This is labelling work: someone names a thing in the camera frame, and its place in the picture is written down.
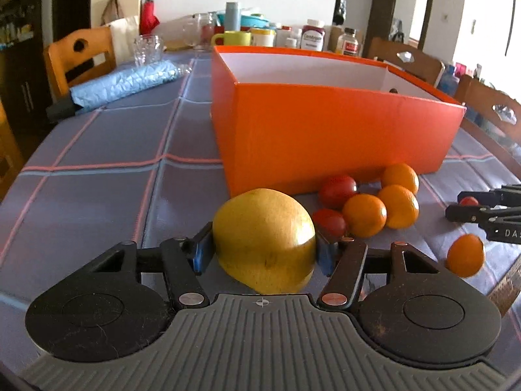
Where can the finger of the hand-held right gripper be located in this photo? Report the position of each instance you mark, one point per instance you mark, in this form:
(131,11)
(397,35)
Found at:
(496,196)
(476,214)

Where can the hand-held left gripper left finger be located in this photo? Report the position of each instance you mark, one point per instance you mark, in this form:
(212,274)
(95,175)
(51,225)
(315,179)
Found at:
(200,252)

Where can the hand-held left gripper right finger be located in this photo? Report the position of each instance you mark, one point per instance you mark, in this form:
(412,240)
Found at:
(325,254)

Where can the small red cherry tomato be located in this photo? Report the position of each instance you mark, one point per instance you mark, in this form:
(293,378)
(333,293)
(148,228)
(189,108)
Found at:
(469,201)

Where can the small orange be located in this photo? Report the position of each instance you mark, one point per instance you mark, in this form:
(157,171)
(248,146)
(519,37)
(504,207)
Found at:
(364,215)
(401,209)
(466,254)
(401,176)

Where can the large yellow pomelo fruit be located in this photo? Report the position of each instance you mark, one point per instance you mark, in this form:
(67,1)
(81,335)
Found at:
(260,236)

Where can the orange cardboard box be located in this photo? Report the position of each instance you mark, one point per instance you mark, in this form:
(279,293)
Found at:
(325,130)

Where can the long wooden ruler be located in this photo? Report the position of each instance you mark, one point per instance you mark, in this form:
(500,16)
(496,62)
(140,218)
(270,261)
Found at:
(504,289)

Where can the wooden chair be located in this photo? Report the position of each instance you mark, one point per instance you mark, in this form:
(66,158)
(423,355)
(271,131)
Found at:
(8,150)
(484,97)
(390,53)
(61,59)

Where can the blue plastic bottle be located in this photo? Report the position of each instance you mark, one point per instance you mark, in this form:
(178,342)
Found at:
(449,79)

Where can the blue folded umbrella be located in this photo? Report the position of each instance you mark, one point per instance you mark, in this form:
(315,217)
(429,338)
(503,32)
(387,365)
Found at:
(122,83)

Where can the clear glass cup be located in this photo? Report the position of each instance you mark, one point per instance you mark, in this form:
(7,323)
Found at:
(148,51)

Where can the dark glass bottle red label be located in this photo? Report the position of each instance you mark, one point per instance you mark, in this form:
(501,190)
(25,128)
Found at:
(348,42)

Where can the brown cardboard carton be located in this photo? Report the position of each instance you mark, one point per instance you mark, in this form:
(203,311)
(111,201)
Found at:
(334,38)

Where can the yellow mug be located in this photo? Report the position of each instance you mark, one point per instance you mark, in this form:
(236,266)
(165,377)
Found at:
(236,38)

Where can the purple vitamin bottle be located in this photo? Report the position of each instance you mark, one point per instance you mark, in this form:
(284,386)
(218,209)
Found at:
(312,36)

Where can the clear glass jar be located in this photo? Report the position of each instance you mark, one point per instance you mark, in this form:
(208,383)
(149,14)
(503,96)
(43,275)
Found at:
(203,32)

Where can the white pill bottle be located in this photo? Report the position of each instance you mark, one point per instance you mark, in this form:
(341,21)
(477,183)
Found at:
(285,34)

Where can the white jar yellow lid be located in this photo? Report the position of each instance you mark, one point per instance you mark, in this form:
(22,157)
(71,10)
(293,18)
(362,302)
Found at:
(263,37)

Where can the white bag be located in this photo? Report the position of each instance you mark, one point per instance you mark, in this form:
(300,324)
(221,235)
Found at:
(124,40)

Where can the grey-blue tumbler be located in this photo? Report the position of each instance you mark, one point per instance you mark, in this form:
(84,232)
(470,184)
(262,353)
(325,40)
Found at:
(233,16)

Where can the teal plastic bowl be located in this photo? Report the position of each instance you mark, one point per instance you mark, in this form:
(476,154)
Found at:
(254,19)

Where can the red folded umbrella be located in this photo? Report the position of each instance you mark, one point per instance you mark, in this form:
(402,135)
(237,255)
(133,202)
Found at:
(149,16)

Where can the beige paper bag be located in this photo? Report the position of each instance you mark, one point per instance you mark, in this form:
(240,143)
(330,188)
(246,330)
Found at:
(118,0)

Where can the dark wooden shelf cabinet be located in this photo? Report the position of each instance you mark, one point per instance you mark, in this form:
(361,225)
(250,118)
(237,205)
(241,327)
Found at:
(20,49)

